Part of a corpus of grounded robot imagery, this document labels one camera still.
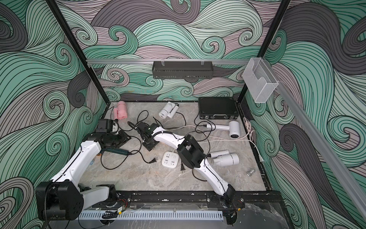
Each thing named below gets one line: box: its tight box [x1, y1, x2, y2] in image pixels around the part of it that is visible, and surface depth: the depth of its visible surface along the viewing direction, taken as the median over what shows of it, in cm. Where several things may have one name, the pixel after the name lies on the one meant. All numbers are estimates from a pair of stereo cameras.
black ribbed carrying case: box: [198, 96, 239, 120], surface depth 113 cm
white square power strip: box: [161, 150, 179, 168], surface depth 87 cm
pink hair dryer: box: [113, 100, 128, 120], surface depth 112 cm
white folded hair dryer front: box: [209, 149, 240, 167], surface depth 84 cm
